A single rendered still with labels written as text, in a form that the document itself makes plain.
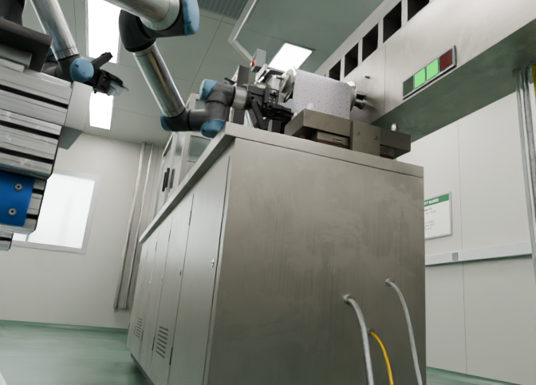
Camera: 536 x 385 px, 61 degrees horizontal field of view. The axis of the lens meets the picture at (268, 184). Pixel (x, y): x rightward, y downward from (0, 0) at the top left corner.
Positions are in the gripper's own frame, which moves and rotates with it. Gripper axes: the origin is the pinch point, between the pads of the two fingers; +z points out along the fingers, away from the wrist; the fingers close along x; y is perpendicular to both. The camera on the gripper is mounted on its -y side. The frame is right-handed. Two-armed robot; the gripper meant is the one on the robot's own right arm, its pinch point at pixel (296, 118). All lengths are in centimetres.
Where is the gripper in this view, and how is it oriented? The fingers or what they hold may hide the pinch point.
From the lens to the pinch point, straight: 164.6
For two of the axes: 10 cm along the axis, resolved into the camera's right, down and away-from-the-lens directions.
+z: 9.3, 1.8, 3.2
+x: -3.5, 2.3, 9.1
